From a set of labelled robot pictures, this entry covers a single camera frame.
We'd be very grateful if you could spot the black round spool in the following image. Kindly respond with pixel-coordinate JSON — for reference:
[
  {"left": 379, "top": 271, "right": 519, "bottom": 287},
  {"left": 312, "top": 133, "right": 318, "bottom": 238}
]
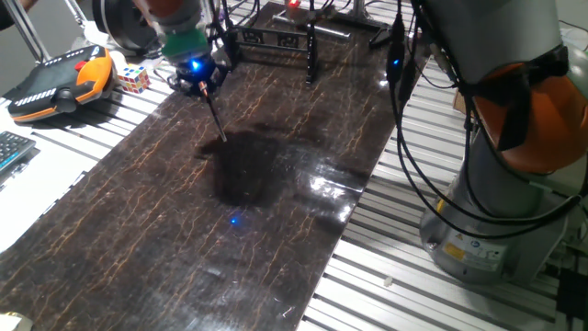
[{"left": 91, "top": 0, "right": 162, "bottom": 54}]

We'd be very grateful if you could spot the black computer keyboard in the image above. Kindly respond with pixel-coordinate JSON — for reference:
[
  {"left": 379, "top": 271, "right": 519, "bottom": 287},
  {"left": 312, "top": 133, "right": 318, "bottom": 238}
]
[{"left": 0, "top": 131, "right": 37, "bottom": 176}]

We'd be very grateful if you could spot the black orange teach pendant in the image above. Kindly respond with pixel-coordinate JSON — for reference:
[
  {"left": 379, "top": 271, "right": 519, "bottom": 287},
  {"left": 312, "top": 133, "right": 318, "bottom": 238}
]
[{"left": 6, "top": 44, "right": 116, "bottom": 124}]

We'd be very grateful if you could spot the colourful puzzle cube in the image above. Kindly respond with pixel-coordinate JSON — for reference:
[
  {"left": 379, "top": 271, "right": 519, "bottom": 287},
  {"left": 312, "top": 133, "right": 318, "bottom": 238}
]
[{"left": 118, "top": 63, "right": 152, "bottom": 95}]

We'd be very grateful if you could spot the large white table sheet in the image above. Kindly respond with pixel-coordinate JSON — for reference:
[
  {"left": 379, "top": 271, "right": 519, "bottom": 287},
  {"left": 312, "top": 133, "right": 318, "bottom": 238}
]
[{"left": 0, "top": 89, "right": 88, "bottom": 254}]

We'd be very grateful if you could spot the white gold packet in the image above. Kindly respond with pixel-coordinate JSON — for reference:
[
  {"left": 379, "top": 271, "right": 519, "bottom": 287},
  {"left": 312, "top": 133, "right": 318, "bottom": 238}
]
[{"left": 0, "top": 312, "right": 34, "bottom": 331}]

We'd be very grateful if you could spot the open brown cardboard box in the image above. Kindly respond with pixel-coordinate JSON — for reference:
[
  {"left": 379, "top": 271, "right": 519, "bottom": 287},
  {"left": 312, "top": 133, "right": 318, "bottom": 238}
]
[{"left": 452, "top": 89, "right": 470, "bottom": 115}]

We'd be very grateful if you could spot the black power box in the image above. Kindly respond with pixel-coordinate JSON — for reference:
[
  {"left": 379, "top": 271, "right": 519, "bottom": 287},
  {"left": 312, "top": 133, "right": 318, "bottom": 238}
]
[{"left": 555, "top": 268, "right": 588, "bottom": 323}]

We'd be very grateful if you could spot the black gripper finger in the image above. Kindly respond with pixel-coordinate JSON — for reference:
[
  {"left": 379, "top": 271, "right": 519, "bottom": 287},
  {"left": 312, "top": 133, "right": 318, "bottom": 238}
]
[
  {"left": 204, "top": 63, "right": 230, "bottom": 91},
  {"left": 166, "top": 73, "right": 201, "bottom": 97}
]

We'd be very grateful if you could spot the black stand base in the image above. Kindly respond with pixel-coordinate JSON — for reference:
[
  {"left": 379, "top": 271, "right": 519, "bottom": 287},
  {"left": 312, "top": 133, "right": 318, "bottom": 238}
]
[{"left": 316, "top": 6, "right": 395, "bottom": 50}]

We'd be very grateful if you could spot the green gripper adapter ring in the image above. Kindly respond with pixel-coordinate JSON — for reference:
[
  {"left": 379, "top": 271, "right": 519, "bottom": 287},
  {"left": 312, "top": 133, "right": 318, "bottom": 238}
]
[{"left": 160, "top": 27, "right": 212, "bottom": 62}]

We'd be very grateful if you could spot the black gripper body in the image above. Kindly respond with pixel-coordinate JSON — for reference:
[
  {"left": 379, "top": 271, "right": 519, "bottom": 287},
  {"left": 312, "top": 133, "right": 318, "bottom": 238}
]
[{"left": 176, "top": 53, "right": 220, "bottom": 93}]

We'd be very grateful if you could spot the white round object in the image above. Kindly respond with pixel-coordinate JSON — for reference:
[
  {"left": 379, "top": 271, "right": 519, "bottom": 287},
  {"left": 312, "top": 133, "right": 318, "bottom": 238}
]
[{"left": 108, "top": 50, "right": 129, "bottom": 70}]

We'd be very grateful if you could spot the person dark sleeve arm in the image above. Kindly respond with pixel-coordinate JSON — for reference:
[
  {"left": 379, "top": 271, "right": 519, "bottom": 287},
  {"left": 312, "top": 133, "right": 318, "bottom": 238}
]
[{"left": 0, "top": 5, "right": 17, "bottom": 33}]

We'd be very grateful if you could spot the thin dark pen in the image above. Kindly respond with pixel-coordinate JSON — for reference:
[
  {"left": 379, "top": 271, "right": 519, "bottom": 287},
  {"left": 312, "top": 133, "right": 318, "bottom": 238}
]
[{"left": 198, "top": 80, "right": 228, "bottom": 143}]

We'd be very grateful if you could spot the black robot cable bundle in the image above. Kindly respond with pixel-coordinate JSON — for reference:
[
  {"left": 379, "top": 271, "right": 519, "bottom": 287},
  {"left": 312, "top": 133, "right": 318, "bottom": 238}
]
[{"left": 384, "top": 0, "right": 588, "bottom": 241}]

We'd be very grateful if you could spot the thin aluminium frame bar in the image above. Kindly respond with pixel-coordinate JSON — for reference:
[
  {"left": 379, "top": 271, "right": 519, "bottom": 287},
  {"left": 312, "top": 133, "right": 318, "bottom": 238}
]
[{"left": 62, "top": 0, "right": 89, "bottom": 29}]

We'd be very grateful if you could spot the black pen rack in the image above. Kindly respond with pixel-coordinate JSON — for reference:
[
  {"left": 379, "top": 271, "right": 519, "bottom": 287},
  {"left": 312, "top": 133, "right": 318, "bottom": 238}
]
[{"left": 221, "top": 0, "right": 321, "bottom": 86}]

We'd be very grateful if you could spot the dark marble pattern mat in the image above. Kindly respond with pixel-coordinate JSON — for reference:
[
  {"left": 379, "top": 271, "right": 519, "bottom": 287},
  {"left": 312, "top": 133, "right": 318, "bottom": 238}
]
[{"left": 0, "top": 2, "right": 422, "bottom": 331}]

